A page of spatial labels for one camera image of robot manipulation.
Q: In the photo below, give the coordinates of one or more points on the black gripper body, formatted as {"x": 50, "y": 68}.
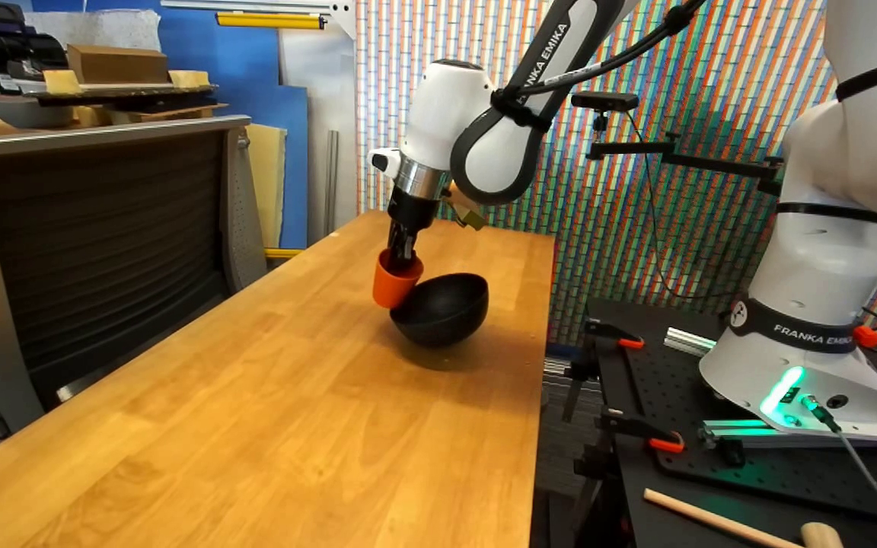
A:
{"x": 405, "y": 221}

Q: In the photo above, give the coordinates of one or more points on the orange plastic cup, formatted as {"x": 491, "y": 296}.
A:
{"x": 389, "y": 288}

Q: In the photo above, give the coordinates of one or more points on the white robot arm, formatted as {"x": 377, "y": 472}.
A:
{"x": 789, "y": 344}

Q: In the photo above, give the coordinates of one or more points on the black bowl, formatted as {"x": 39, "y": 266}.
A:
{"x": 443, "y": 312}

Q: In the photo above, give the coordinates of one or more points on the grey mesh office chair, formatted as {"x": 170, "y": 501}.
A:
{"x": 111, "y": 239}

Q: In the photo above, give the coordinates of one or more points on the black optical breadboard base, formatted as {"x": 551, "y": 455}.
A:
{"x": 767, "y": 483}

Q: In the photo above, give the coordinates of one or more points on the black camera on stand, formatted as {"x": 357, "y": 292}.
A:
{"x": 603, "y": 104}

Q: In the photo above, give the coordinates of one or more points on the orange handled clamp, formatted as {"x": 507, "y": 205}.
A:
{"x": 598, "y": 342}
{"x": 617, "y": 421}

